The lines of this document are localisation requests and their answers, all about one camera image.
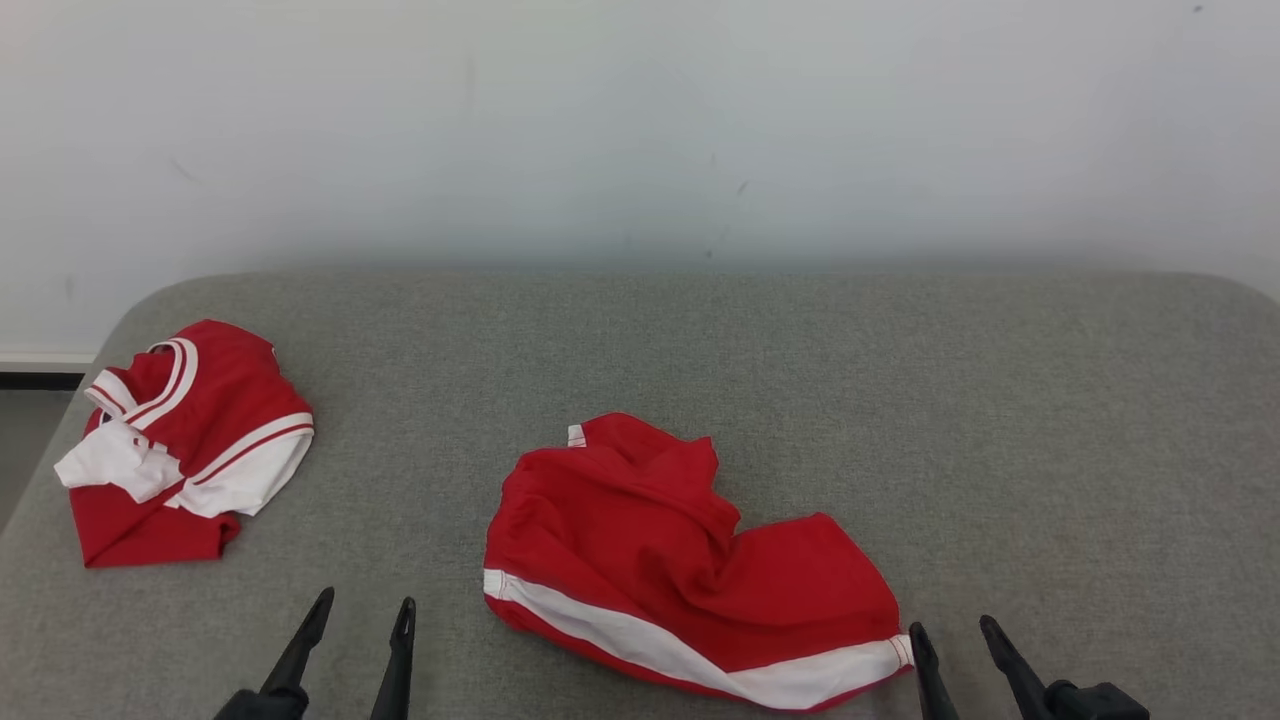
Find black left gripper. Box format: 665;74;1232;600
213;587;418;720

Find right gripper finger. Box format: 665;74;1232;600
908;621;960;720
980;615;1057;720

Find red basketball jersey white trim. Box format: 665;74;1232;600
54;319;316;569

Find red shorts with white stripe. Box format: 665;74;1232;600
483;411;915;713

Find black white wall baseboard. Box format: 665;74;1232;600
0;349;98;392

